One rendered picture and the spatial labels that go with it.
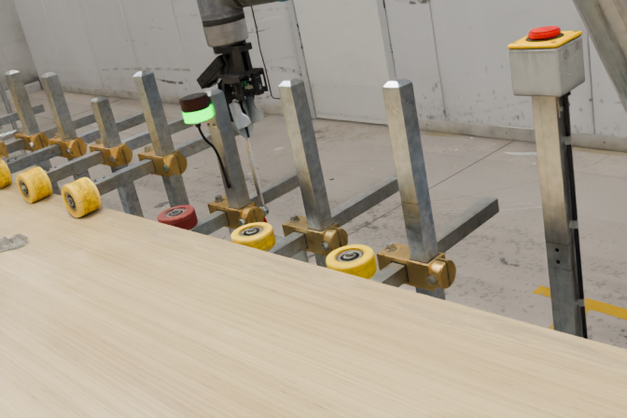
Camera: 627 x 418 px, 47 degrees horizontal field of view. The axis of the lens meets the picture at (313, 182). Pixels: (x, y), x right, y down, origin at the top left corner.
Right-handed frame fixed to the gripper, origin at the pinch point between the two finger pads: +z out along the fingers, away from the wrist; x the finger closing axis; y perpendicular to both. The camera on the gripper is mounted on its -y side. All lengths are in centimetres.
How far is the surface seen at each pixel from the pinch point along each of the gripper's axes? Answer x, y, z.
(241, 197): -8.2, 4.2, 11.8
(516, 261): 130, -19, 101
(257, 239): -23.2, 27.0, 10.9
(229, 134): -7.3, 4.3, -2.3
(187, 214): -21.0, 2.2, 10.5
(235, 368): -51, 55, 11
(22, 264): -50, -14, 11
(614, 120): 255, -32, 84
